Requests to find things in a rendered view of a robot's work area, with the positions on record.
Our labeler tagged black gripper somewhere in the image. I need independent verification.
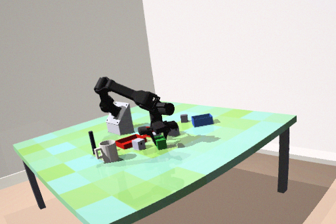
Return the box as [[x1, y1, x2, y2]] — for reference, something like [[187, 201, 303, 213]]
[[138, 114, 178, 145]]

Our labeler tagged red tray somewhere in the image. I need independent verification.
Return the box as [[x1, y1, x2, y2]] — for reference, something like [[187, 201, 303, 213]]
[[115, 134, 147, 149]]

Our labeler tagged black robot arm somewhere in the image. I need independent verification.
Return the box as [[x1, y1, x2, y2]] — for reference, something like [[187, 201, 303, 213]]
[[94, 77, 175, 134]]

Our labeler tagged green gauge with short grey pin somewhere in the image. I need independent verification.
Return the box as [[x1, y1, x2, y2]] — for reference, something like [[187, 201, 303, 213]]
[[154, 135, 167, 150]]

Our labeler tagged grey mug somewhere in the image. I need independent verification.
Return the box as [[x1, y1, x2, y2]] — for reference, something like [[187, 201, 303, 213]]
[[94, 140, 119, 163]]

